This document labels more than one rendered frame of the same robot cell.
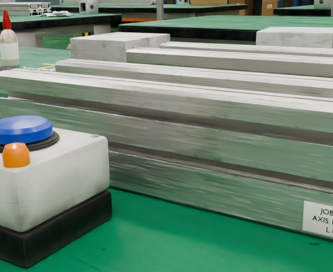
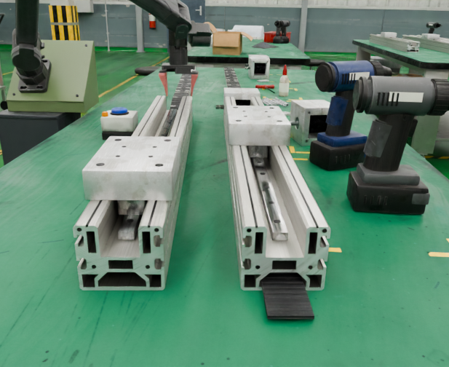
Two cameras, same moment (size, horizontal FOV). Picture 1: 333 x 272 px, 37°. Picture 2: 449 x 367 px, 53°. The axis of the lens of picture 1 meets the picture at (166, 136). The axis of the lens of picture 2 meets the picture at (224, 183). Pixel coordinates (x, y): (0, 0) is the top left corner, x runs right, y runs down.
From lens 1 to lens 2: 1.00 m
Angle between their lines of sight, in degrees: 52
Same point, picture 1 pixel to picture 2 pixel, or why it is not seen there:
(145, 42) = (239, 95)
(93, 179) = (125, 127)
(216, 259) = not seen: hidden behind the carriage
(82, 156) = (121, 119)
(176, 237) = not seen: hidden behind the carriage
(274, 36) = (294, 104)
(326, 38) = (303, 110)
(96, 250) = not seen: hidden behind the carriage
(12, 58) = (281, 91)
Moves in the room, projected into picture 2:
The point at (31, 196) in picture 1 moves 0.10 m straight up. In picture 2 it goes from (104, 124) to (100, 83)
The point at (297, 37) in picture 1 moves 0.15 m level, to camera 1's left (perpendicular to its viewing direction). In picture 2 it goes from (297, 107) to (260, 97)
